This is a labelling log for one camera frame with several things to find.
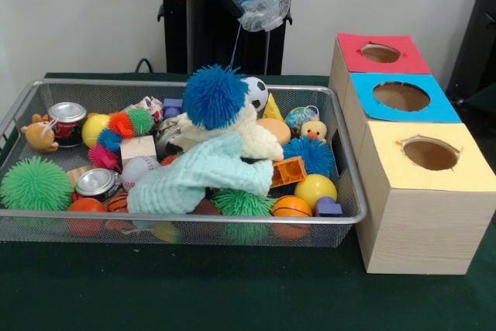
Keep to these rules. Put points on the brown teddy bear toy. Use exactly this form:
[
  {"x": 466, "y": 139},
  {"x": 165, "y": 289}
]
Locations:
[{"x": 40, "y": 135}]

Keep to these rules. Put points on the black upright panel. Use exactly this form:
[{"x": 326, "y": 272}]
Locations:
[{"x": 476, "y": 36}]

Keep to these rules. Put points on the red tin can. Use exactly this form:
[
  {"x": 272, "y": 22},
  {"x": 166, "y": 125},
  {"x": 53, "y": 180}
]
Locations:
[{"x": 67, "y": 121}]

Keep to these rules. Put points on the small orange basketball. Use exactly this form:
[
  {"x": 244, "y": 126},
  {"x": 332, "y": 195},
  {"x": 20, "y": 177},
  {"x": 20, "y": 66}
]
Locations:
[{"x": 292, "y": 207}]

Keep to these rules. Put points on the shallow mesh bin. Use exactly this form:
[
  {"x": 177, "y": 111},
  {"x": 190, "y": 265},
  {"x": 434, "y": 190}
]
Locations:
[{"x": 217, "y": 219}]

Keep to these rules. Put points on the cream waffle cloth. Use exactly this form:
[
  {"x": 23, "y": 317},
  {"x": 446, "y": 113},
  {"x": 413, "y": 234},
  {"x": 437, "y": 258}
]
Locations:
[{"x": 259, "y": 137}]

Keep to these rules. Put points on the wooden box with three holes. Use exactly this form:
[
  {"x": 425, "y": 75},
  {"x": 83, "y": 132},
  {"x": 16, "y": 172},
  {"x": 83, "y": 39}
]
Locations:
[{"x": 422, "y": 230}]

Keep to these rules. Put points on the clear plastic cup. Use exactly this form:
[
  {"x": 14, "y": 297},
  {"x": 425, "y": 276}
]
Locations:
[{"x": 263, "y": 5}]

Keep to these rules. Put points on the dark green table cloth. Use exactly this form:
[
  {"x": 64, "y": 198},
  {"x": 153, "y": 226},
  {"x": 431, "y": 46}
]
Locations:
[{"x": 193, "y": 292}]

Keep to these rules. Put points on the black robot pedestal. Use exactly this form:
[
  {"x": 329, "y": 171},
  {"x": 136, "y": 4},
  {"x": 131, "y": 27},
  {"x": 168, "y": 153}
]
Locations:
[{"x": 217, "y": 44}]

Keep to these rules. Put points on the mint green waffle cloth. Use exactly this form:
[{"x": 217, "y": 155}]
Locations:
[{"x": 193, "y": 176}]

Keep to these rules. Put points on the black red crushed can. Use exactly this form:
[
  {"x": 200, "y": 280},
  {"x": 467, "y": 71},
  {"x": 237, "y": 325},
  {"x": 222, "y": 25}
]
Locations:
[{"x": 95, "y": 183}]

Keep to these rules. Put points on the green spiky ball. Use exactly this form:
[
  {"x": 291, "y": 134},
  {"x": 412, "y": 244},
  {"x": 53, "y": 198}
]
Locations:
[{"x": 35, "y": 185}]

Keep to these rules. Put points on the blue spiky ball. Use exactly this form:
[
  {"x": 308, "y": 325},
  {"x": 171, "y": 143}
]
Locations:
[
  {"x": 213, "y": 98},
  {"x": 310, "y": 156}
]

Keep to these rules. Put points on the yellow ball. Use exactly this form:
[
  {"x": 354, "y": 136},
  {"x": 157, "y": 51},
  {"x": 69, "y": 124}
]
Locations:
[
  {"x": 315, "y": 189},
  {"x": 93, "y": 129}
]

